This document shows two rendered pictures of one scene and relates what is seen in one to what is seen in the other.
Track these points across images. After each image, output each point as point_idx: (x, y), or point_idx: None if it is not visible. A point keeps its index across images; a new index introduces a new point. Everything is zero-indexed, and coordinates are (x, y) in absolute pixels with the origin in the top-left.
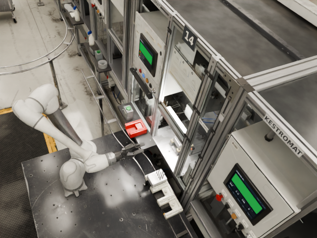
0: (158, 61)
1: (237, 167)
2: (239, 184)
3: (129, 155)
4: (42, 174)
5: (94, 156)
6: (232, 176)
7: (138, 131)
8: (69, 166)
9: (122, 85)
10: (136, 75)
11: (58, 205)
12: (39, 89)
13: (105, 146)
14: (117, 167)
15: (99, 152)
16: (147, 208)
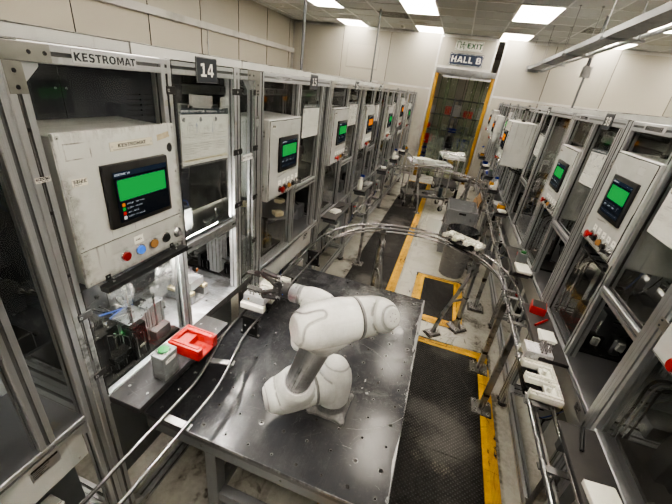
0: (168, 168)
1: (282, 139)
2: (286, 150)
3: (271, 289)
4: (363, 456)
5: (313, 300)
6: (282, 152)
7: (202, 329)
8: (335, 361)
9: (43, 446)
10: (130, 274)
11: (368, 394)
12: (332, 305)
13: (232, 418)
14: (258, 377)
15: (252, 416)
16: (283, 321)
